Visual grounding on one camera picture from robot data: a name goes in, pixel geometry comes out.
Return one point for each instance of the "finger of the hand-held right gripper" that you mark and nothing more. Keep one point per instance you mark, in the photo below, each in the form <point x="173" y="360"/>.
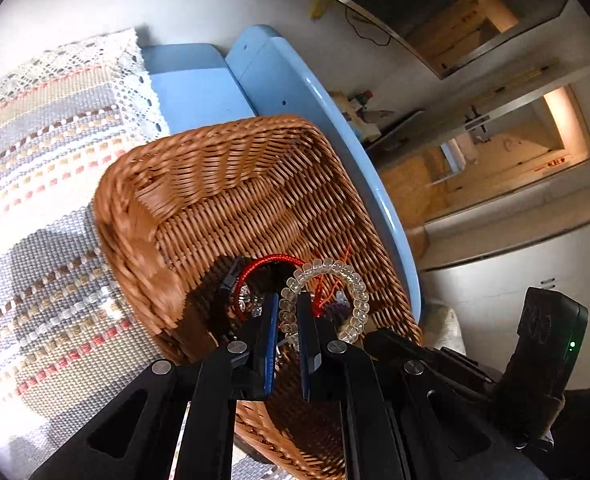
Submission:
<point x="395" y="342"/>

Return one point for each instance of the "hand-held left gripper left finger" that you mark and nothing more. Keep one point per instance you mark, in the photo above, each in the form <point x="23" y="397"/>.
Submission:
<point x="270" y="340"/>

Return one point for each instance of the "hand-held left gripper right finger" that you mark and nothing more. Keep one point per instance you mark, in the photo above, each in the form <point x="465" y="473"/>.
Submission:
<point x="305" y="340"/>

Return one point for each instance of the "brown wicker basket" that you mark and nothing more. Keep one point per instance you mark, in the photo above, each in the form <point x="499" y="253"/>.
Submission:
<point x="255" y="185"/>

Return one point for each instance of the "white cabinet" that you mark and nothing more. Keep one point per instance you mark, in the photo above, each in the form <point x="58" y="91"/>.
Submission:
<point x="500" y="270"/>

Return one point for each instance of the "striped woven tablecloth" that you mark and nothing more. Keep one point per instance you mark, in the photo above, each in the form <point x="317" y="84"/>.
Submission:
<point x="40" y="200"/>

